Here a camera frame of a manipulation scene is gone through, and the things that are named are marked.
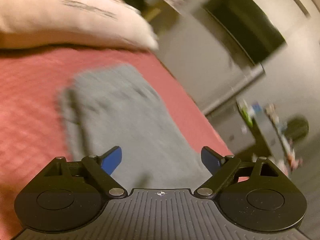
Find round mirror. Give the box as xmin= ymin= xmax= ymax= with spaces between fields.
xmin=284 ymin=116 xmax=309 ymax=142

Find white pillow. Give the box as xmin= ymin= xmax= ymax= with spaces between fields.
xmin=1 ymin=0 xmax=158 ymax=50

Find grey small cabinet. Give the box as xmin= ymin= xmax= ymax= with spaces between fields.
xmin=206 ymin=101 xmax=256 ymax=154

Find red ribbed bedspread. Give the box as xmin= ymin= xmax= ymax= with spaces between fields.
xmin=1 ymin=46 xmax=229 ymax=239

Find grey sweatpants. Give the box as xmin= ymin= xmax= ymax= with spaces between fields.
xmin=60 ymin=64 xmax=210 ymax=190

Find black wall television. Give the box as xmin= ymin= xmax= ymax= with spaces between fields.
xmin=203 ymin=0 xmax=285 ymax=64

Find dark vanity desk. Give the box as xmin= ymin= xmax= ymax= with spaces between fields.
xmin=252 ymin=111 xmax=301 ymax=177

